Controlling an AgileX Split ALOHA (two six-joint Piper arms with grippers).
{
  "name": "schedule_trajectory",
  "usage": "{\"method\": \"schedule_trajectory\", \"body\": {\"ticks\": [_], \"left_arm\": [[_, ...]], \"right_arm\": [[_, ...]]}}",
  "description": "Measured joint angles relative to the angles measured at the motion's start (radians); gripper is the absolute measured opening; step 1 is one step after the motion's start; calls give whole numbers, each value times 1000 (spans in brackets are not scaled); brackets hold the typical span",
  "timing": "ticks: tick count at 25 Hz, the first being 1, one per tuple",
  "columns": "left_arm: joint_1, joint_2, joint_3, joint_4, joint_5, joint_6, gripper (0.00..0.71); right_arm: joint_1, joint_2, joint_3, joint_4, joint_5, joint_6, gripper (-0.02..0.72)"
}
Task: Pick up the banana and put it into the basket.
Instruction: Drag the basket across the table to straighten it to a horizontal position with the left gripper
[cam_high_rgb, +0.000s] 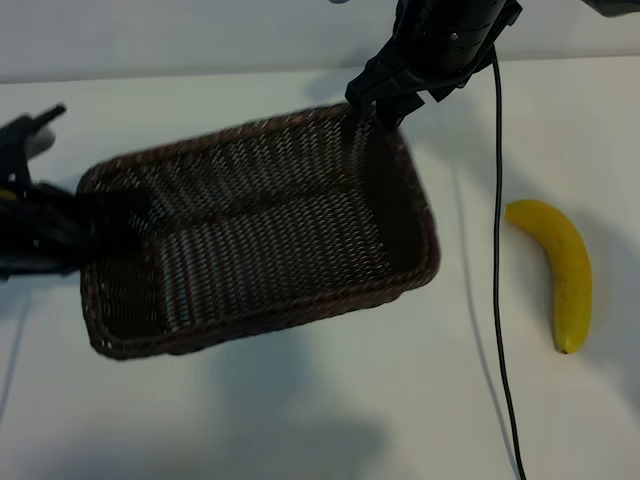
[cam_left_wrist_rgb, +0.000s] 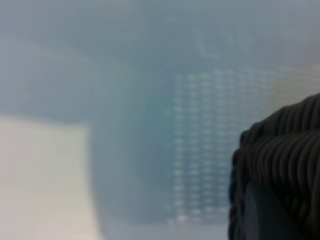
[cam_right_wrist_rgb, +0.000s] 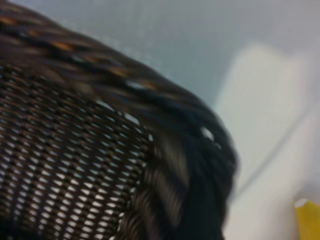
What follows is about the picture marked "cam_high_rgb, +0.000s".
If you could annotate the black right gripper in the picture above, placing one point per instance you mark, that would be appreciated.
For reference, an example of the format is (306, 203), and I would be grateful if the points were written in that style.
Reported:
(450, 35)

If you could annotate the dark brown woven basket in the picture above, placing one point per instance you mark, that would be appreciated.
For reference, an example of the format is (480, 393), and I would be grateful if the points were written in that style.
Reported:
(275, 240)

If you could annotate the yellow banana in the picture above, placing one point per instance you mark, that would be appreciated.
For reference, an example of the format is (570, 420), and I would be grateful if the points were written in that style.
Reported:
(570, 260)

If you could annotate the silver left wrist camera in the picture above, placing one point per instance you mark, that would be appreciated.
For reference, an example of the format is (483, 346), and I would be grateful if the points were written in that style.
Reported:
(42, 142)

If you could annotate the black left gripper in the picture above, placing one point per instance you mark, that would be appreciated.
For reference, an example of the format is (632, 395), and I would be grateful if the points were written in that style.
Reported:
(35, 230)

